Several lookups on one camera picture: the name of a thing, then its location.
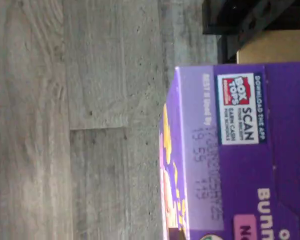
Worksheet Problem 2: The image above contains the black metal shelf rack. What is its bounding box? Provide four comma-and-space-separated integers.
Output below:
201, 0, 300, 65

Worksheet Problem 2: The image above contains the purple Annie's box pink patch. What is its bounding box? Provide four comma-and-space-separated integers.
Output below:
159, 61, 300, 240

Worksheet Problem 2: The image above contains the brown shelf board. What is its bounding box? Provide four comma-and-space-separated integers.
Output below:
236, 29, 300, 65

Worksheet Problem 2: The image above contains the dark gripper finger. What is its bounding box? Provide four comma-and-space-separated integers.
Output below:
168, 226, 186, 240

